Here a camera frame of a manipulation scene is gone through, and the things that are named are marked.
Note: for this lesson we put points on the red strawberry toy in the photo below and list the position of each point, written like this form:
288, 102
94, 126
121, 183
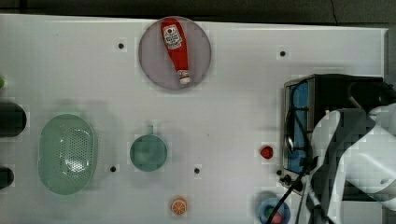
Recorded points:
277, 218

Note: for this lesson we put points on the black toaster oven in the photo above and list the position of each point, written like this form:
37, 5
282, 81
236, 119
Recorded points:
306, 101

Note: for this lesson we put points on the orange slice toy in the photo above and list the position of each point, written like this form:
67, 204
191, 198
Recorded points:
179, 206

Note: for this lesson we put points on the black frying pan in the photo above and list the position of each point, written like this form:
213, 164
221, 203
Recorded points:
13, 119

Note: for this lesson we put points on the black round pot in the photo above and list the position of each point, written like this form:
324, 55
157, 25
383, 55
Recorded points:
6, 177

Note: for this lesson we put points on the red tomato toy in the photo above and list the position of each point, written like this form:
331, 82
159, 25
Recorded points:
267, 152

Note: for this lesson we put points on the blue bowl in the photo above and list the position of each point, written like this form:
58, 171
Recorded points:
268, 202

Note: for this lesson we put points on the green measuring cup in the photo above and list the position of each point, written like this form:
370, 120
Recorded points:
148, 153

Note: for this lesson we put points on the green oval colander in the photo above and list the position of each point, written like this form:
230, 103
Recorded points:
67, 154

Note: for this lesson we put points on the grey round plate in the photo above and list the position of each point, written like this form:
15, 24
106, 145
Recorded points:
156, 63

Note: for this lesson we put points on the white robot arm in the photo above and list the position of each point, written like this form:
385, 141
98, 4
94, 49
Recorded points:
355, 146

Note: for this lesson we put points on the green lime toy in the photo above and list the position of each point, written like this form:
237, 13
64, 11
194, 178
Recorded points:
2, 83

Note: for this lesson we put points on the red ketchup bottle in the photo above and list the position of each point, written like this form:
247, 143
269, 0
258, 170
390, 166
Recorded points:
175, 43

